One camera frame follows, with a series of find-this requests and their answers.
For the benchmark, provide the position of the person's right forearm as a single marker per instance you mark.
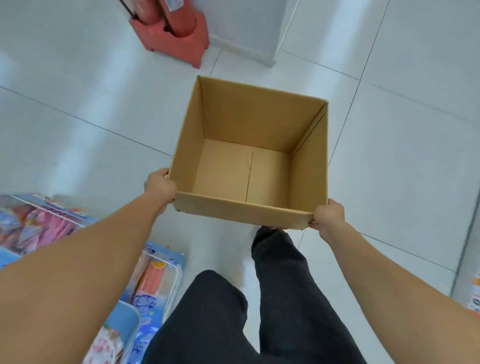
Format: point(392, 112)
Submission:
point(393, 307)

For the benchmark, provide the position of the brown cardboard box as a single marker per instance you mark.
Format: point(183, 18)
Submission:
point(243, 112)

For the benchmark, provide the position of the red fire extinguisher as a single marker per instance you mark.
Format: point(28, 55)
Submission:
point(144, 9)
point(183, 18)

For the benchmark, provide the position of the pile of pink snack packets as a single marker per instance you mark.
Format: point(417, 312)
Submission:
point(37, 225)

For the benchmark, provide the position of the person's left hand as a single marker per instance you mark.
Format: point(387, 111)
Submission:
point(161, 189)

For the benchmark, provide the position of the person's right hand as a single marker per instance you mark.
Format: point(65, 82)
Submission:
point(330, 219)

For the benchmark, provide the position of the orange snack packet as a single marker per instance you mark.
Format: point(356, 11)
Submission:
point(150, 277)

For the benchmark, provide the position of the person's left forearm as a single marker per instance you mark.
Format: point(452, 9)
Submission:
point(75, 292)

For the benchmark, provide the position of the person's black trousers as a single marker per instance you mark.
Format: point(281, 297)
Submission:
point(292, 300)

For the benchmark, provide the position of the pile of white red candies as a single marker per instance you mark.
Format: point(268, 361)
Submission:
point(103, 347)

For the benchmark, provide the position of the white noodle shelf unit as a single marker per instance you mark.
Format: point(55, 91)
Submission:
point(467, 262)

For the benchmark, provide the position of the red extinguisher stand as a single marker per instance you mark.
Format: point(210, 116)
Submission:
point(180, 45)

